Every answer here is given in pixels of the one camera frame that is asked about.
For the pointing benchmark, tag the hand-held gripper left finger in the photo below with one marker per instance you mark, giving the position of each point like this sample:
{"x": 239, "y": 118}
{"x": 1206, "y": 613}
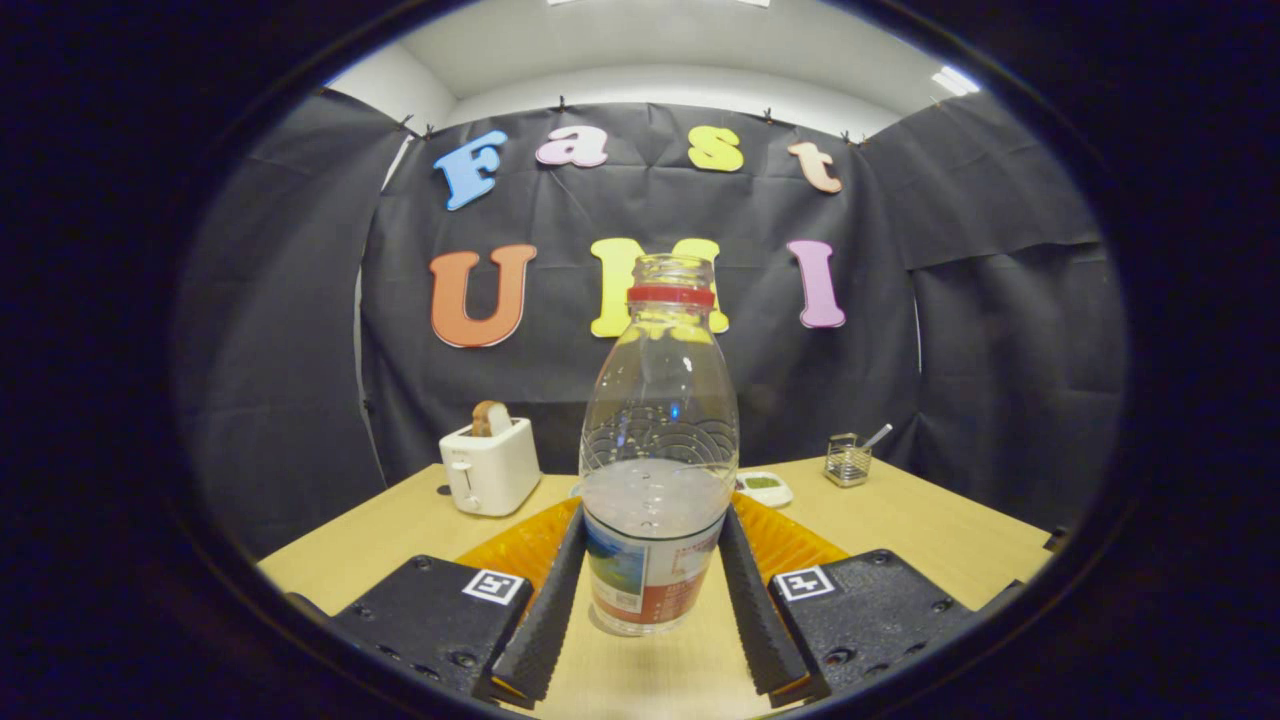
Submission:
{"x": 545, "y": 620}

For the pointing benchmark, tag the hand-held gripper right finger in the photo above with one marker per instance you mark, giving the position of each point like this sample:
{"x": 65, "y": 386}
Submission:
{"x": 760, "y": 620}

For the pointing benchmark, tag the clear plastic juice bottle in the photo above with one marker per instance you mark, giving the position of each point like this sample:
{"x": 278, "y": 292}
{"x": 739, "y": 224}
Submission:
{"x": 655, "y": 540}

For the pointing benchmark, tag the white divided dish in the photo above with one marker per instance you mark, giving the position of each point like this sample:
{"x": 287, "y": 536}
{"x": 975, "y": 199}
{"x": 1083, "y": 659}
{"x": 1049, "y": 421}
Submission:
{"x": 765, "y": 488}

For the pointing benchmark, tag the white toaster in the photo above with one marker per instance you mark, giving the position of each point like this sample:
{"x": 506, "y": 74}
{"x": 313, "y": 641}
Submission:
{"x": 495, "y": 470}

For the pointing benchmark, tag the wooden table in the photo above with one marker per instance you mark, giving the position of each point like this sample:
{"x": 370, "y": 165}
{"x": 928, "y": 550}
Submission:
{"x": 400, "y": 540}

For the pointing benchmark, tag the brown bread slice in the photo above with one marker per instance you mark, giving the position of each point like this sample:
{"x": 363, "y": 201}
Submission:
{"x": 490, "y": 418}

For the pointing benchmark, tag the metal spoon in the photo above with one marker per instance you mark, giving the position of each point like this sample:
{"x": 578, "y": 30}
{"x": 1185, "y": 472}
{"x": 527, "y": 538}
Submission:
{"x": 878, "y": 435}

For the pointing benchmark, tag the black backdrop cloth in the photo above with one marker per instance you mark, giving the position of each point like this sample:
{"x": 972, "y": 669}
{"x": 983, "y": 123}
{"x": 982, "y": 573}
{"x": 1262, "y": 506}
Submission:
{"x": 300, "y": 350}

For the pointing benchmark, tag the small ceiling light panel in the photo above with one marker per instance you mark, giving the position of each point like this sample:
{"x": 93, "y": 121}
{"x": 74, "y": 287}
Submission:
{"x": 955, "y": 81}

